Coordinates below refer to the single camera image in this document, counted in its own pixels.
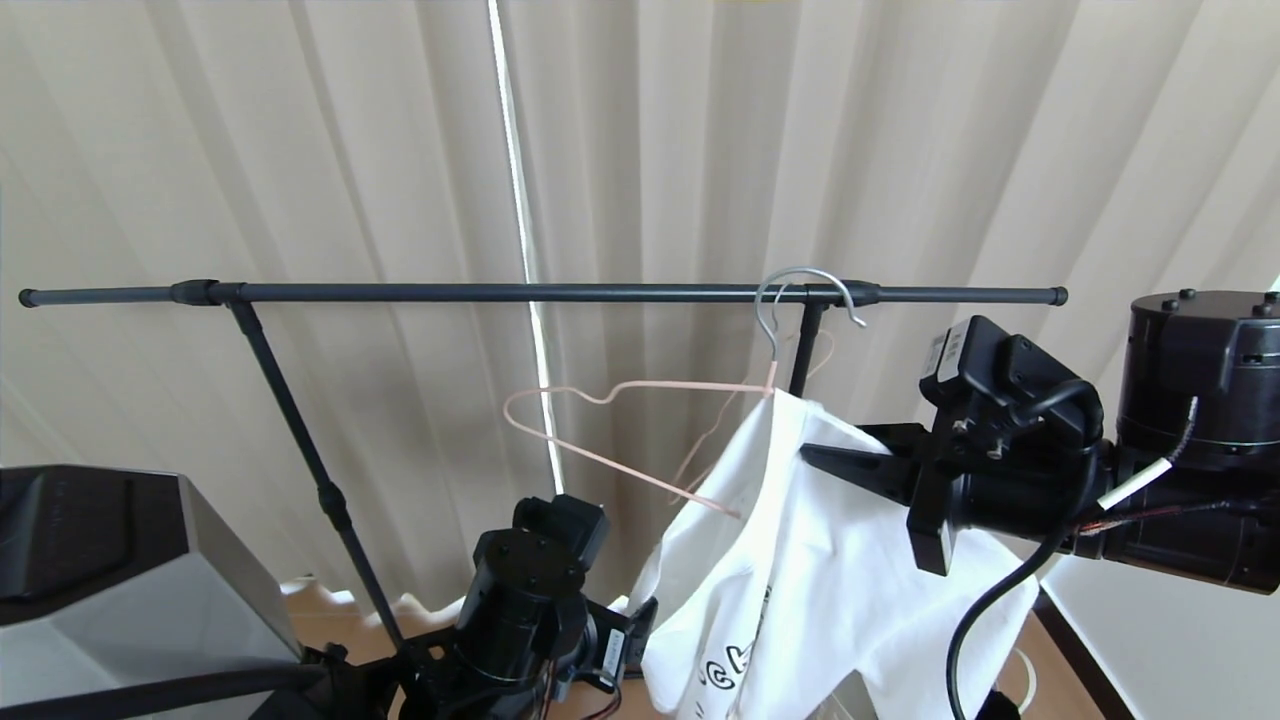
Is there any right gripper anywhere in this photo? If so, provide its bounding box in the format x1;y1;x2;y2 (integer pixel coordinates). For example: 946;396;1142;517
799;422;1102;578

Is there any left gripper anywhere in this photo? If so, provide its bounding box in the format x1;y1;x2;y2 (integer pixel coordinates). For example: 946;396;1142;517
578;597;660;694

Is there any white printed sleeveless top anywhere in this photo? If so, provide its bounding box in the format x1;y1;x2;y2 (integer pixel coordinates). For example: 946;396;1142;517
625;388;1041;720

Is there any pink clothes hanger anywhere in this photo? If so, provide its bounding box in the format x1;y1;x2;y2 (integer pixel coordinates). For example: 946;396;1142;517
502;266;869;520
668;283;838;501

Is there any black clothes rack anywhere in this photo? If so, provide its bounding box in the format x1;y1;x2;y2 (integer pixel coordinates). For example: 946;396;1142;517
17;278;1070;663

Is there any beige curtain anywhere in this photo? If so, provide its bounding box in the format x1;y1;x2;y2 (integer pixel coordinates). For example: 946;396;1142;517
0;0;1280;626

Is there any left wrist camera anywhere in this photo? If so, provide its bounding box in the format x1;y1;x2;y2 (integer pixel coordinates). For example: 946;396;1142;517
511;494;612;573

